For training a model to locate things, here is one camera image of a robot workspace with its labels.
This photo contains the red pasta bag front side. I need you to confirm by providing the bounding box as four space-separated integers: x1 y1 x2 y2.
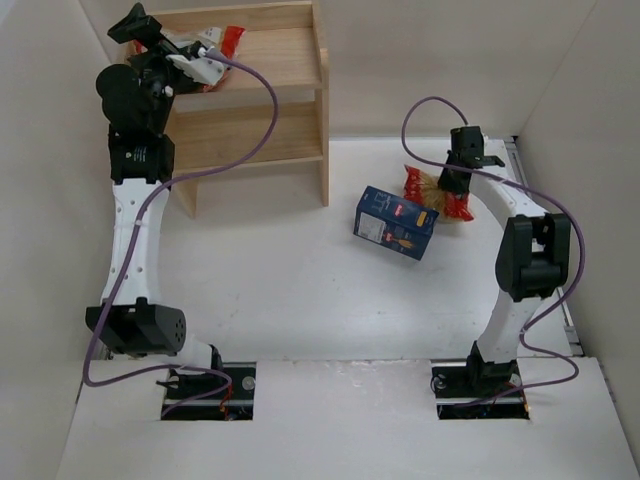
403 165 475 222

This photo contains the red pasta bag label side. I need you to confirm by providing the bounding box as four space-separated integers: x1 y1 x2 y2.
161 26 245 93

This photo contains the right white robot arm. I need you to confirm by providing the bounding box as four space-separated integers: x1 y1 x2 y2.
438 126 571 398

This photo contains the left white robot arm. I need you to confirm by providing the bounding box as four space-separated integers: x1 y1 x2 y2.
85 3 231 391

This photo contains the blue Barilla pasta box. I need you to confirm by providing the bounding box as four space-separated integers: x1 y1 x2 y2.
353 186 439 261

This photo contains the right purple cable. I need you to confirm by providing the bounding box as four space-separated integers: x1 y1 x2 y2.
401 95 587 407

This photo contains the purple cable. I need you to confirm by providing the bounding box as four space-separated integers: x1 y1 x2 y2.
401 95 587 407
82 52 279 421

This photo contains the right aluminium rail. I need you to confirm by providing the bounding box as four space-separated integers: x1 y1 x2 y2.
504 138 580 338

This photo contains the aluminium rail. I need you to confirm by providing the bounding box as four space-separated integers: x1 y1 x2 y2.
98 345 113 360
504 138 580 338

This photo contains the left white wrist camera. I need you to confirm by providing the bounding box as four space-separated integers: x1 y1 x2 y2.
166 47 227 86

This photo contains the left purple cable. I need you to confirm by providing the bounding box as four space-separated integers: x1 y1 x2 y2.
82 52 279 421

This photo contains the left aluminium rail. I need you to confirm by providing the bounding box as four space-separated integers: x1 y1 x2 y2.
98 345 113 360

